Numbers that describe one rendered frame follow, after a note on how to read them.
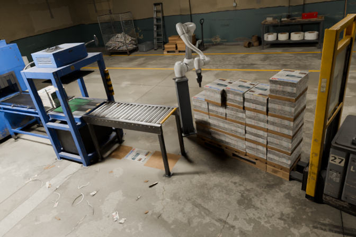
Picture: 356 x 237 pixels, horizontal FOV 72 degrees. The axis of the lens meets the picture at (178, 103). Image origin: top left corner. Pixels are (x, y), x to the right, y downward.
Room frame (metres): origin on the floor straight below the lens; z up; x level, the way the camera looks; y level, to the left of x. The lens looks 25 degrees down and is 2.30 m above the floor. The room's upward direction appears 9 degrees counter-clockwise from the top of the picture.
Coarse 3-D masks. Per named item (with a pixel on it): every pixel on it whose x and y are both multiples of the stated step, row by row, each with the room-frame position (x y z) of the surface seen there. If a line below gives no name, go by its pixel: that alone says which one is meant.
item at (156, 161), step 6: (156, 156) 3.13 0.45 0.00; (168, 156) 3.08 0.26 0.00; (174, 156) 3.06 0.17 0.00; (180, 156) 3.04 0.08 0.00; (150, 162) 2.99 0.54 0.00; (156, 162) 2.97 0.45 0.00; (162, 162) 2.95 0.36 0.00; (168, 162) 2.93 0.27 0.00; (174, 162) 2.91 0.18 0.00; (156, 168) 2.84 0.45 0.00; (162, 168) 2.82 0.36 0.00
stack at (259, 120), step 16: (208, 112) 3.09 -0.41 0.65; (224, 112) 2.90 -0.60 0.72; (240, 112) 2.72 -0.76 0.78; (208, 128) 3.13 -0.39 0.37; (224, 128) 2.91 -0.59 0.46; (240, 128) 2.71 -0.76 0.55; (240, 144) 2.72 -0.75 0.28; (256, 144) 2.55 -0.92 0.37; (240, 160) 2.73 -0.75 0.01; (256, 160) 2.55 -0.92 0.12
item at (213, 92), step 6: (210, 84) 3.11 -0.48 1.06; (216, 84) 3.09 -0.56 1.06; (204, 90) 3.08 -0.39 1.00; (210, 90) 2.99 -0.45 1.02; (216, 90) 2.91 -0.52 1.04; (222, 90) 2.89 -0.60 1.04; (204, 96) 3.09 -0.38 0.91; (210, 96) 3.00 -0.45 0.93; (216, 96) 2.92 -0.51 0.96; (222, 96) 2.89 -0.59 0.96
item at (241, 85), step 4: (240, 80) 3.07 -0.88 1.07; (244, 80) 3.05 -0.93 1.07; (232, 84) 2.99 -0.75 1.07; (236, 84) 2.97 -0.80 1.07; (240, 84) 2.95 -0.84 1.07; (244, 84) 2.93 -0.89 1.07; (248, 84) 2.91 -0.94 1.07; (252, 84) 2.89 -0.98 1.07; (256, 84) 2.87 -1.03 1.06; (224, 88) 2.89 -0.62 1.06; (228, 88) 2.86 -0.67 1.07; (232, 88) 2.85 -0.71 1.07; (236, 88) 2.83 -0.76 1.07; (240, 88) 2.81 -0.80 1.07; (244, 88) 2.79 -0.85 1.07; (248, 88) 2.77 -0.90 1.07; (240, 92) 2.71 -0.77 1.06; (244, 92) 2.69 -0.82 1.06
